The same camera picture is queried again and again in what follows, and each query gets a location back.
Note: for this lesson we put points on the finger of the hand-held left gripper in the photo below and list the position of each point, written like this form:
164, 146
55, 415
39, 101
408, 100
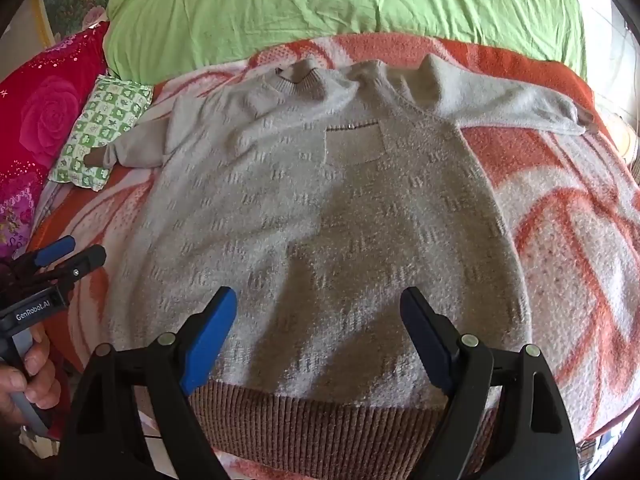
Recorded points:
55, 252
82, 265

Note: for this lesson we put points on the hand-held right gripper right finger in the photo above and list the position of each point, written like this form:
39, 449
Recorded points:
425, 340

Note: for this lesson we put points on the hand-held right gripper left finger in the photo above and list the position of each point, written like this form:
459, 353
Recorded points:
212, 340

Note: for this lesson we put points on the beige knit sweater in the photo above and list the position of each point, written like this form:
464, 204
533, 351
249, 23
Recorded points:
320, 210

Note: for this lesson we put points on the person's left hand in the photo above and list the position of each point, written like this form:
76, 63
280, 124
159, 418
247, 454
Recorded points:
42, 370

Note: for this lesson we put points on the green patterned small pillow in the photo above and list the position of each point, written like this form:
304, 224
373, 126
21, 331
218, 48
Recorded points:
105, 120

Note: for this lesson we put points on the red floral pillow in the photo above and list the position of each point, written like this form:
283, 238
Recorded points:
45, 110

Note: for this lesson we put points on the orange and white blanket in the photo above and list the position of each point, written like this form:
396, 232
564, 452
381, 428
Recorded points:
565, 220

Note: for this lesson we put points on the green quilt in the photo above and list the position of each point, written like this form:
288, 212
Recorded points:
325, 5

